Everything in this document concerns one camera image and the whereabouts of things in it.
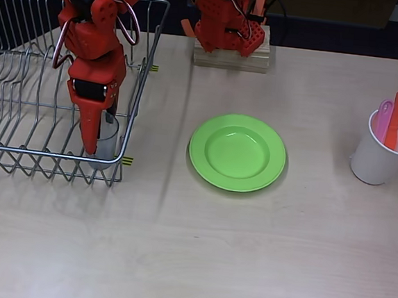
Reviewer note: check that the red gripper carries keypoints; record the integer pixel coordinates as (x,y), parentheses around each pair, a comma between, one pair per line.
(89,93)

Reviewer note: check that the translucent grey plastic cup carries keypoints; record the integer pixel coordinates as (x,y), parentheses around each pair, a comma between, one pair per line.
(108,144)

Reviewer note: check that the green plastic plate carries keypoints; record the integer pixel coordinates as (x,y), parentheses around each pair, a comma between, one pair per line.
(237,152)

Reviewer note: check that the pink plastic fork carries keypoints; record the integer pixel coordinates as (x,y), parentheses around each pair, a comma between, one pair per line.
(383,120)

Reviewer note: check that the orange plastic knife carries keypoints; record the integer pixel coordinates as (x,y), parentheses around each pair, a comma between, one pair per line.
(395,121)

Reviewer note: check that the red robot arm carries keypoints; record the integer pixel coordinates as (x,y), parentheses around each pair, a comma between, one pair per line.
(93,7)

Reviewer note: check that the yellow black tape mark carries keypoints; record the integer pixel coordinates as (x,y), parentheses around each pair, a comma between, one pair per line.
(128,161)
(154,69)

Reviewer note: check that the orange plastic clamp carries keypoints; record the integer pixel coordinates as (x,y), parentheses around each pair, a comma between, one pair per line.
(188,27)

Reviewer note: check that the wooden base block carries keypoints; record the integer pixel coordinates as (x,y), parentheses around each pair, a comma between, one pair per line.
(227,61)

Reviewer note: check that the white paper cup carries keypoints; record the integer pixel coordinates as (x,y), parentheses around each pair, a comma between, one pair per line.
(375,161)

